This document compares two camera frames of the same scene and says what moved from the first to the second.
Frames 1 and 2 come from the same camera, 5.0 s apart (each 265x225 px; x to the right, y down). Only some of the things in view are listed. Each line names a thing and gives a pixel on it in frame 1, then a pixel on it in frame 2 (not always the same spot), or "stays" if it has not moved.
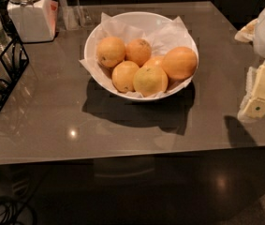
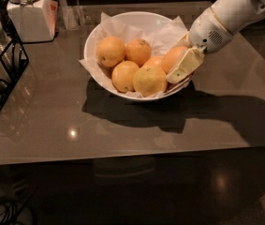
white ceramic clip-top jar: [34, 14] stays
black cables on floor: [12, 210] stays
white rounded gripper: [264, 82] -> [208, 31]
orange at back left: [110, 51] stays
